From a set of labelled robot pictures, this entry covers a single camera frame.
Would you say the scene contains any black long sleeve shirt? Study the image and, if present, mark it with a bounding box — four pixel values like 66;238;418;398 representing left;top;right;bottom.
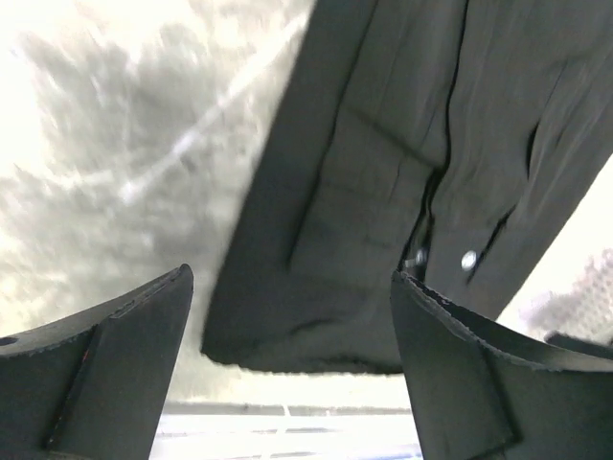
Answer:
201;1;612;375

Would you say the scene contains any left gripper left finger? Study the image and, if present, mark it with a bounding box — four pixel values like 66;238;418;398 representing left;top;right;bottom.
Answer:
1;264;193;460

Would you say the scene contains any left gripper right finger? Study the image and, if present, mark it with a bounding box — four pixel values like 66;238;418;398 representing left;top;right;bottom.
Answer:
391;272;612;460

